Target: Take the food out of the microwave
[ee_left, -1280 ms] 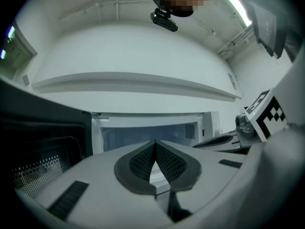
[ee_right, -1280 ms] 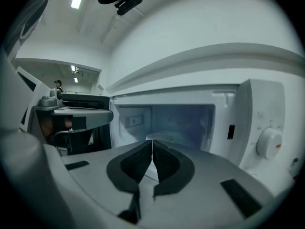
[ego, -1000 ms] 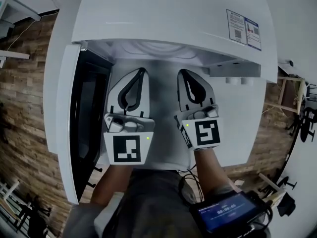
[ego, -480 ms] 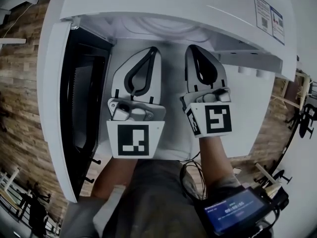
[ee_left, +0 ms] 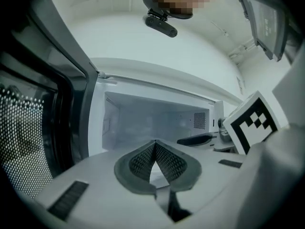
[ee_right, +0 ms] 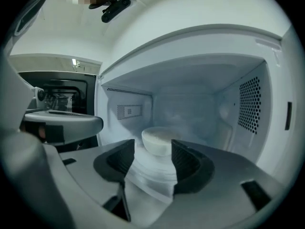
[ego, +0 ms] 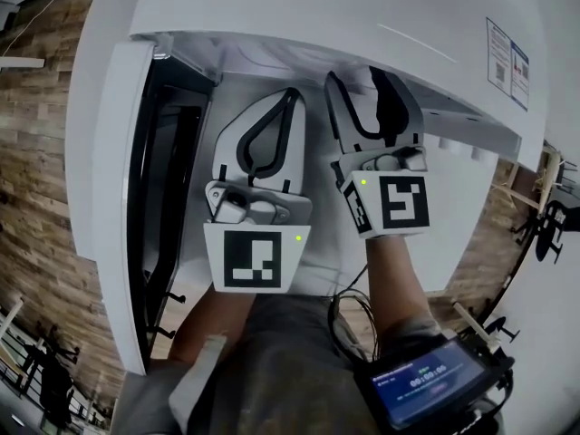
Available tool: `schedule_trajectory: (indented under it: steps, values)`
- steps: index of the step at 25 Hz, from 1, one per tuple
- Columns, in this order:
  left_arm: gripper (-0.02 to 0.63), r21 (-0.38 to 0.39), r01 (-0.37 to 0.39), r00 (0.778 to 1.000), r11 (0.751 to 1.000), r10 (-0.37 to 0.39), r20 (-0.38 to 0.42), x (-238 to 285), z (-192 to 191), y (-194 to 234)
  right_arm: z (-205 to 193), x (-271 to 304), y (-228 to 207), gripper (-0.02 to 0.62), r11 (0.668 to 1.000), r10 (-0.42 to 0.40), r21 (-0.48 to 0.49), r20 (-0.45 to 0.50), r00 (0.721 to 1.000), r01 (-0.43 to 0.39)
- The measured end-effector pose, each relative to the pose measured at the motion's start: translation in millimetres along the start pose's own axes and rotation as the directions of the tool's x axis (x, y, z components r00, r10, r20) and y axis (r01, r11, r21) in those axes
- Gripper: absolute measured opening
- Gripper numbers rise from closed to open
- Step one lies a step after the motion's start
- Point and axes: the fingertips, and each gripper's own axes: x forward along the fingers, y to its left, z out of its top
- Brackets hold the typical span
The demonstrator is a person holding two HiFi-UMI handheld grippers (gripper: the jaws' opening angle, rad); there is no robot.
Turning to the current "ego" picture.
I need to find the person's grey clothing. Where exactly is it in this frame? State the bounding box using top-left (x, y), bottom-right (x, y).
top-left (108, 294), bottom-right (505, 435)

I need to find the white board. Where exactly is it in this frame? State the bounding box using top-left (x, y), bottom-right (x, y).
top-left (0, 55), bottom-right (46, 70)

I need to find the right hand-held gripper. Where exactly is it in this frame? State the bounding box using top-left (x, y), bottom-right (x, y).
top-left (324, 65), bottom-right (430, 240)

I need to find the black cable bundle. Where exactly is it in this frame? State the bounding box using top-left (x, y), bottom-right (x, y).
top-left (327, 264), bottom-right (378, 364)

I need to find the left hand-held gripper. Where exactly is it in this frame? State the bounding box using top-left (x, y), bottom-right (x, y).
top-left (202, 87), bottom-right (314, 295)

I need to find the blue and white sticker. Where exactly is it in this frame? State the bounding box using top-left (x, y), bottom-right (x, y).
top-left (485, 15), bottom-right (531, 113)

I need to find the person's left forearm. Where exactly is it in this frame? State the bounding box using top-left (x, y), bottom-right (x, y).
top-left (169, 283), bottom-right (257, 367)

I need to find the white rod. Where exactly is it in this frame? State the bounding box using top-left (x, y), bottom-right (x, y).
top-left (452, 301), bottom-right (500, 349)

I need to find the person's right forearm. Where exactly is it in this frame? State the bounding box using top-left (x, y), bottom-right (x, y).
top-left (363, 235), bottom-right (444, 363)

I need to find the black screen device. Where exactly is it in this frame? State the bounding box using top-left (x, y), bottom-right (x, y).
top-left (352, 334), bottom-right (517, 433)

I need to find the wooden frame table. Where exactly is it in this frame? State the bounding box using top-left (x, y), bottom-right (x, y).
top-left (490, 141), bottom-right (580, 215)

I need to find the white microwave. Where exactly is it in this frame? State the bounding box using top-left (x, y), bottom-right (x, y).
top-left (65, 0), bottom-right (552, 376)

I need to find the black chair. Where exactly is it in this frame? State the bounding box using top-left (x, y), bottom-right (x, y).
top-left (510, 198), bottom-right (568, 263)
top-left (21, 323), bottom-right (82, 421)

